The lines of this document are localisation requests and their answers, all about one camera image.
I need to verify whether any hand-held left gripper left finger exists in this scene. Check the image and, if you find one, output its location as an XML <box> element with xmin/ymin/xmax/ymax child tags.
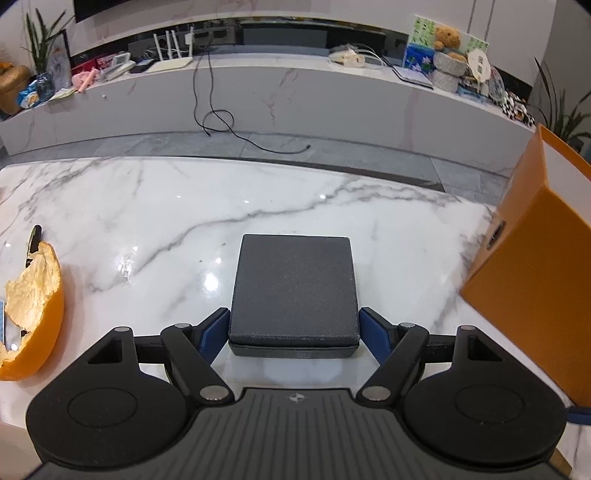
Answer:
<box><xmin>88</xmin><ymin>307</ymin><xmax>234</xmax><ymax>403</ymax></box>

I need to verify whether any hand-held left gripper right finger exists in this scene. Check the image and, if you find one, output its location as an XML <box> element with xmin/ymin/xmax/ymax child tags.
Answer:
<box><xmin>355</xmin><ymin>307</ymin><xmax>502</xmax><ymax>403</ymax></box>

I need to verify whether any black square box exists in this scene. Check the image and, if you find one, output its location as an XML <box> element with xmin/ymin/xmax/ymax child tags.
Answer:
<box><xmin>228</xmin><ymin>234</ymin><xmax>361</xmax><ymax>358</ymax></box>

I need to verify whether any orange storage box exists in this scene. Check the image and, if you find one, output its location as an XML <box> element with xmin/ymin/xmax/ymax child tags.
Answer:
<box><xmin>459</xmin><ymin>124</ymin><xmax>591</xmax><ymax>409</ymax></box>

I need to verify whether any orange pomelo peel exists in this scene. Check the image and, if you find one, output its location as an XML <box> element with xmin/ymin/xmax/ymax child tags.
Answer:
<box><xmin>0</xmin><ymin>241</ymin><xmax>64</xmax><ymax>381</ymax></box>

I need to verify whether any black slim tool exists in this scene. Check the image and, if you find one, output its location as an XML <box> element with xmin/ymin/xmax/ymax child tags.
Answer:
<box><xmin>25</xmin><ymin>225</ymin><xmax>43</xmax><ymax>269</ymax></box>

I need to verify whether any blue white packet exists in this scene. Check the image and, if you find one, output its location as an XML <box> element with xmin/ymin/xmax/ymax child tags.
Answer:
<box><xmin>0</xmin><ymin>300</ymin><xmax>24</xmax><ymax>352</ymax></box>

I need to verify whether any marble tv console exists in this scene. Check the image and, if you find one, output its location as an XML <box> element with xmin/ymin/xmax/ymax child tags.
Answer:
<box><xmin>0</xmin><ymin>18</ymin><xmax>539</xmax><ymax>153</ymax></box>

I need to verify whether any grey knitted basket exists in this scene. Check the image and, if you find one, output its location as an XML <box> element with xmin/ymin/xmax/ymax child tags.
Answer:
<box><xmin>431</xmin><ymin>69</ymin><xmax>461</xmax><ymax>90</ymax></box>
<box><xmin>434</xmin><ymin>50</ymin><xmax>467</xmax><ymax>75</ymax></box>

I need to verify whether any black white checkered cloth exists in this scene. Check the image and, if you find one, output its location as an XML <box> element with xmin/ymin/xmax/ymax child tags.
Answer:
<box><xmin>501</xmin><ymin>90</ymin><xmax>536</xmax><ymax>125</ymax></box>

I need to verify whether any white wifi router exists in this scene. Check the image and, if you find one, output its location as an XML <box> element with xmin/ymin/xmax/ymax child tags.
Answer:
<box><xmin>150</xmin><ymin>30</ymin><xmax>195</xmax><ymax>72</ymax></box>

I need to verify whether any white power strip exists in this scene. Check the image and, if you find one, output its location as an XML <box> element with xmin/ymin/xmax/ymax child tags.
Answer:
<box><xmin>329</xmin><ymin>44</ymin><xmax>384</xmax><ymax>69</ymax></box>

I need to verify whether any blue white plate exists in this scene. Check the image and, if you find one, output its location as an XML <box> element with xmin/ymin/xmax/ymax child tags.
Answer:
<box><xmin>487</xmin><ymin>67</ymin><xmax>506</xmax><ymax>104</ymax></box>

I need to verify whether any tall green leafy plant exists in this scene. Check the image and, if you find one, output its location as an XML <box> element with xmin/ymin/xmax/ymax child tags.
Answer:
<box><xmin>531</xmin><ymin>58</ymin><xmax>591</xmax><ymax>153</ymax></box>

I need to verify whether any pink toy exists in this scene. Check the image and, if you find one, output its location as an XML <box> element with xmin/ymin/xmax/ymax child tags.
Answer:
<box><xmin>71</xmin><ymin>65</ymin><xmax>100</xmax><ymax>93</ymax></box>

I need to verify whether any round paper fan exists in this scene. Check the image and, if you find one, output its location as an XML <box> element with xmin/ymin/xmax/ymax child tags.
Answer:
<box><xmin>466</xmin><ymin>50</ymin><xmax>491</xmax><ymax>84</ymax></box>

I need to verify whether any blue snack packet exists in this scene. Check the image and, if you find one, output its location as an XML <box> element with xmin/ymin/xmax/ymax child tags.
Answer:
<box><xmin>17</xmin><ymin>78</ymin><xmax>54</xmax><ymax>109</ymax></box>

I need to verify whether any brown teddy bear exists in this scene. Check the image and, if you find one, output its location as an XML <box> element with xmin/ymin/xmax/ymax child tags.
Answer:
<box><xmin>434</xmin><ymin>27</ymin><xmax>462</xmax><ymax>51</ymax></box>

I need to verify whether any floral picture card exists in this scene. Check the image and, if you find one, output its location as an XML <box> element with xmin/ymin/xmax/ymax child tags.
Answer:
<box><xmin>412</xmin><ymin>15</ymin><xmax>489</xmax><ymax>51</ymax></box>

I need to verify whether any framed picture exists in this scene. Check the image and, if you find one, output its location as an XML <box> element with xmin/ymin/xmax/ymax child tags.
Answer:
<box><xmin>48</xmin><ymin>30</ymin><xmax>72</xmax><ymax>90</ymax></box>

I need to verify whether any gold round vase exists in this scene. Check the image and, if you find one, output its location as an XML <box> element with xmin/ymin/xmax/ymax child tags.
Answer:
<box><xmin>0</xmin><ymin>62</ymin><xmax>31</xmax><ymax>116</ymax></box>

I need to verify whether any green plant in blue vase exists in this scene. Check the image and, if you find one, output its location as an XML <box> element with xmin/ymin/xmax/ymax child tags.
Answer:
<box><xmin>21</xmin><ymin>9</ymin><xmax>65</xmax><ymax>88</ymax></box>

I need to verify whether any black cable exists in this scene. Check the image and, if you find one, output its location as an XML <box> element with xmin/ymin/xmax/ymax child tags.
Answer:
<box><xmin>193</xmin><ymin>34</ymin><xmax>311</xmax><ymax>155</ymax></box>

